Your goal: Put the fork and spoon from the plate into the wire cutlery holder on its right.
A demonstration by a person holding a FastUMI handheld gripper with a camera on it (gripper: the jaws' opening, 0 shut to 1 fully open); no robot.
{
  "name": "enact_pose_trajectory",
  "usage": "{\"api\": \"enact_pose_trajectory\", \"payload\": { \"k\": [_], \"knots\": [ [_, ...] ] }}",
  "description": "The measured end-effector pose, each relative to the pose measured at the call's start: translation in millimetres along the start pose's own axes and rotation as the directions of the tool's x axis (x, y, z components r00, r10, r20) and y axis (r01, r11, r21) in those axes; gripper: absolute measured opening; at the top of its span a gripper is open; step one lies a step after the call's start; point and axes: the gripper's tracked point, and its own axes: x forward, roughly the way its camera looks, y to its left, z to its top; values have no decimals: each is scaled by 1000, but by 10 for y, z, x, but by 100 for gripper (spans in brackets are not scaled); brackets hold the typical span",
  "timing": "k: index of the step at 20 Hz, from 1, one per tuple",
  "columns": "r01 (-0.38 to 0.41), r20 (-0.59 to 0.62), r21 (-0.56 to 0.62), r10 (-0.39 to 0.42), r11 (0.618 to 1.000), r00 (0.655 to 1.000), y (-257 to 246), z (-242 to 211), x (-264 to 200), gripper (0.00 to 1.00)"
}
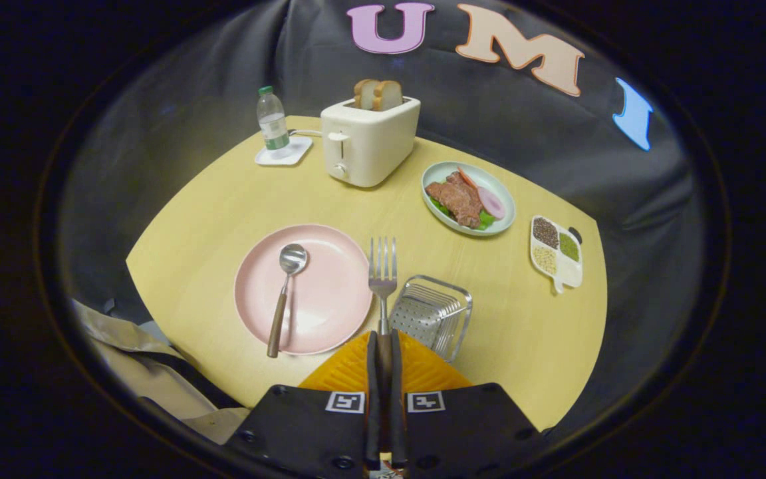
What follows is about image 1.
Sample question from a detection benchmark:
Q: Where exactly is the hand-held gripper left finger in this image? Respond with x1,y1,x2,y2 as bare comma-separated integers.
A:
223,331,382,479

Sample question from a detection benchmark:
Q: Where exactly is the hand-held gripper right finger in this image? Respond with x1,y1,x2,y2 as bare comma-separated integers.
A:
390,329,550,479

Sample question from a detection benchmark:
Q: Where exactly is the metal fork with wooden handle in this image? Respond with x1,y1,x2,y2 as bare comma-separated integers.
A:
368,237,398,426

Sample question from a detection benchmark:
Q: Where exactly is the metal spoon with wooden handle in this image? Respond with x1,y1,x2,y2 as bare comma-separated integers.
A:
266,243,309,359

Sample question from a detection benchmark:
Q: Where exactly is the pink round plate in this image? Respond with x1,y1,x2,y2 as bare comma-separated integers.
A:
233,224,374,357

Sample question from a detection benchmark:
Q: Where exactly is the green lettuce leaf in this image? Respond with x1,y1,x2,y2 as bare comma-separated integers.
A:
431,198,497,232

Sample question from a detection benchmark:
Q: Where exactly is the brown steak piece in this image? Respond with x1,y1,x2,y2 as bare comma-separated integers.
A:
425,172,483,229

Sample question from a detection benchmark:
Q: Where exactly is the white divided seasoning dish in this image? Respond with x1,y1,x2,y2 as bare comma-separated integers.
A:
530,215,584,294

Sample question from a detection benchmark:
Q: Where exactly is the pink ham slice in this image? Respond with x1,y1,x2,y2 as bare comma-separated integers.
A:
476,186,506,220

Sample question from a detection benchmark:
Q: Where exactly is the person's beige clothing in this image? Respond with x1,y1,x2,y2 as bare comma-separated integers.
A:
70,299,251,445

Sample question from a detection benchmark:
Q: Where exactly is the pale green oval plate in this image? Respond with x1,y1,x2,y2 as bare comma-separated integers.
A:
421,161,517,238

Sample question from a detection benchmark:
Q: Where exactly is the cream white toaster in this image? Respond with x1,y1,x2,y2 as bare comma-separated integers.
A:
320,96,422,188

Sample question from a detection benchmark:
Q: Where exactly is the white square coaster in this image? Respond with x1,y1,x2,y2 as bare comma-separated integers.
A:
254,135,313,166

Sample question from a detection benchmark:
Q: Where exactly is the clear water bottle green cap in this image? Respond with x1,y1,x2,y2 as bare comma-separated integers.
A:
256,85,292,160

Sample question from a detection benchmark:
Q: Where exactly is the toast bread slice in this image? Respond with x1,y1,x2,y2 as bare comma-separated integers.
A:
373,80,404,112
354,79,380,110

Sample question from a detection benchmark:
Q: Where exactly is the metal wire cutlery basket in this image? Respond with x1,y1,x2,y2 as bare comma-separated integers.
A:
388,275,474,363

